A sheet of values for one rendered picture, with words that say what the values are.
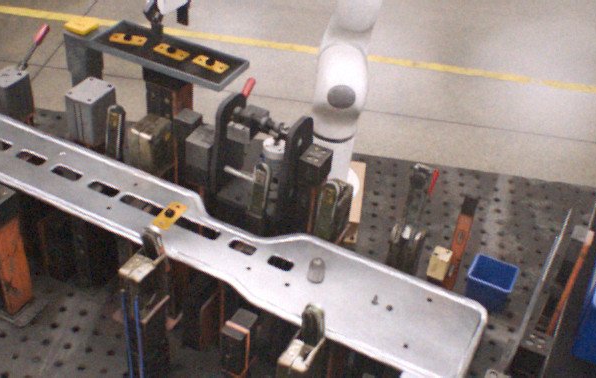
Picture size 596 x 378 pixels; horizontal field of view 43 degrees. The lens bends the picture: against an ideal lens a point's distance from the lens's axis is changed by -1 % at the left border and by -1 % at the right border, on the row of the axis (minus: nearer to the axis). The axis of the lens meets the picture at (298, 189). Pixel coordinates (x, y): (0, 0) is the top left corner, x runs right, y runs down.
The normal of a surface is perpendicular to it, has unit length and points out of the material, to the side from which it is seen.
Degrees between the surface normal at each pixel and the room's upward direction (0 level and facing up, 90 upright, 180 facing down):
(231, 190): 0
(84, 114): 90
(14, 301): 90
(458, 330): 0
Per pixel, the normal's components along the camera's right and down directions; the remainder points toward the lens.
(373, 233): 0.08, -0.78
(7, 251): 0.89, 0.34
